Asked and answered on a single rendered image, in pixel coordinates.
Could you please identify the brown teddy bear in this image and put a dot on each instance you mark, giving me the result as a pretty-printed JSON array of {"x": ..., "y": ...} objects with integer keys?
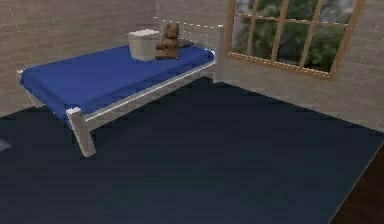
[{"x": 169, "y": 41}]

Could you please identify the white bed with blue cover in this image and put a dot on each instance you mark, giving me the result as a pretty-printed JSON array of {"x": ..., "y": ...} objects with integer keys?
[{"x": 100, "y": 76}]

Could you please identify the wooden framed window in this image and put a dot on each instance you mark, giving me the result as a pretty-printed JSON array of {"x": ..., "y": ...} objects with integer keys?
[{"x": 286, "y": 33}]

